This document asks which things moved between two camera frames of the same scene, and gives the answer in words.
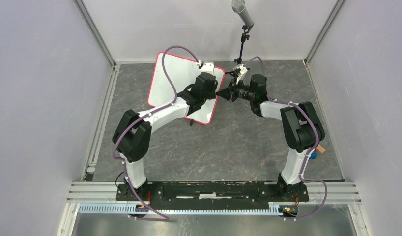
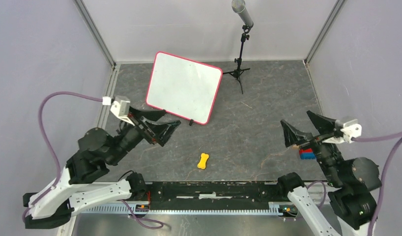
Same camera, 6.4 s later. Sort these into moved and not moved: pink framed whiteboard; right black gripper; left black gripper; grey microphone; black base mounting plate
Moved: right black gripper; left black gripper
Not moved: pink framed whiteboard; black base mounting plate; grey microphone
